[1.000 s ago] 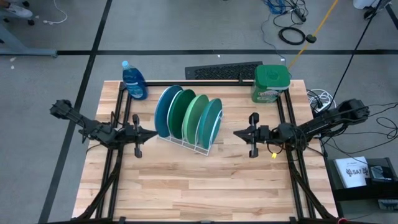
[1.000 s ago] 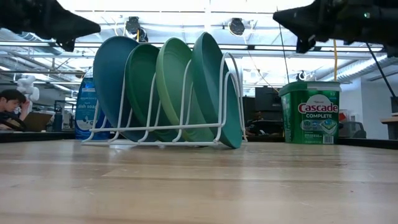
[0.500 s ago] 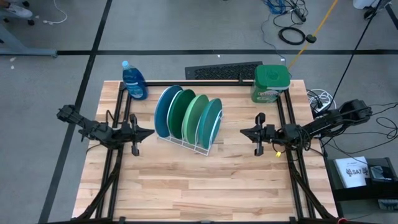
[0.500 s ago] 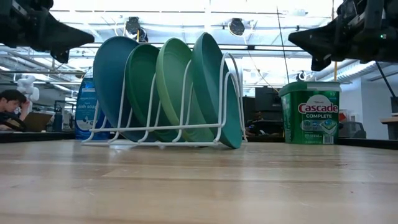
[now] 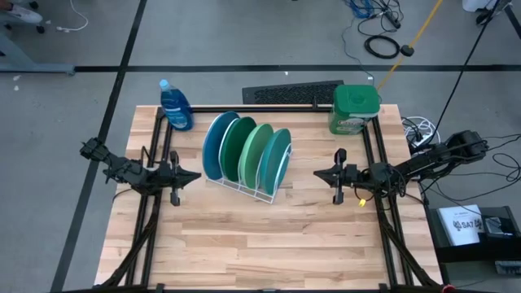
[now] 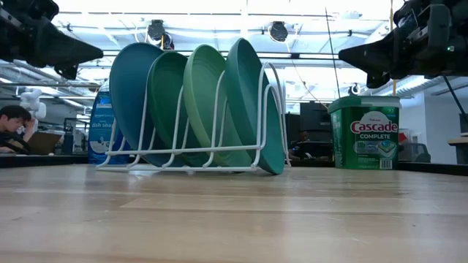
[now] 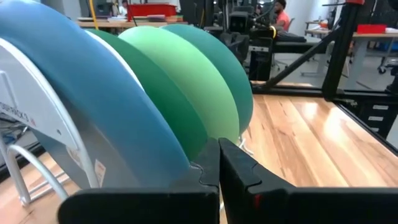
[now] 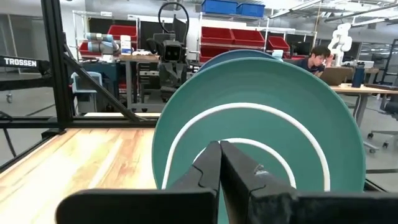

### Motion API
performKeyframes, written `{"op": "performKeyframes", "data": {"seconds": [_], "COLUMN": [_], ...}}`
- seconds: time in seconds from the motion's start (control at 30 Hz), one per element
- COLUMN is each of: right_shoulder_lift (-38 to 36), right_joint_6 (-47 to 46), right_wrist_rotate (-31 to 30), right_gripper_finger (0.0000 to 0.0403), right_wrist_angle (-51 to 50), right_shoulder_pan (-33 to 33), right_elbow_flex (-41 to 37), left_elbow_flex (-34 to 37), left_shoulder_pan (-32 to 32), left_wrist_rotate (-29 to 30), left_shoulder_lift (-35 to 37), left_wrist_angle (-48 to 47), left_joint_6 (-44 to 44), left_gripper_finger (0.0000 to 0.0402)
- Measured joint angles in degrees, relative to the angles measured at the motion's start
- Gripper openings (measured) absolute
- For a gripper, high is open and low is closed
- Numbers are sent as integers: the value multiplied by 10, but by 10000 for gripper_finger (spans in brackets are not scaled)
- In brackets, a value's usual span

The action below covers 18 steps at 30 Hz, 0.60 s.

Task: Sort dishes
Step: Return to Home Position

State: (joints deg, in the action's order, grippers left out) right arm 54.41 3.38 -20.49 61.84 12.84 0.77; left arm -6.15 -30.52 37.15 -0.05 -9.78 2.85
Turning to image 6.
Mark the person at far desk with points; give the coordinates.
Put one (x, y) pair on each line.
(300, 144)

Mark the teal plastic plate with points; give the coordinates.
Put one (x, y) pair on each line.
(241, 91)

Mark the light green plastic plate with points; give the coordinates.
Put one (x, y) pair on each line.
(201, 91)

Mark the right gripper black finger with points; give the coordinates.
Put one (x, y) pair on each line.
(376, 55)
(378, 80)

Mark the green-lidded Cascade detergent tub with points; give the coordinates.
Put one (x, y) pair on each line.
(365, 146)

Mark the dark green plastic plate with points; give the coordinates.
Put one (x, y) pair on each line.
(164, 95)

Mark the black background monitor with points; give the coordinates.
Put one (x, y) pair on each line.
(315, 117)

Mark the blue dish soap bottle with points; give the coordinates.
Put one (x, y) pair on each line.
(100, 128)

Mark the blue plastic plate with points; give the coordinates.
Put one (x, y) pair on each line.
(126, 91)

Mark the person leaning on hand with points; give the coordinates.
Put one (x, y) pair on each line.
(12, 122)

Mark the clear plastic storage box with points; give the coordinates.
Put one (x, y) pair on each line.
(415, 152)

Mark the brown cardboard box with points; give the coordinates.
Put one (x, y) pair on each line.
(44, 142)

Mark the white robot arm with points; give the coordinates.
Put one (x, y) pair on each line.
(33, 104)

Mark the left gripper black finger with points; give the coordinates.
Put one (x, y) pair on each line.
(62, 47)
(68, 73)

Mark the black slanted frame strut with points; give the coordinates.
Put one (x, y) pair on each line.
(455, 96)

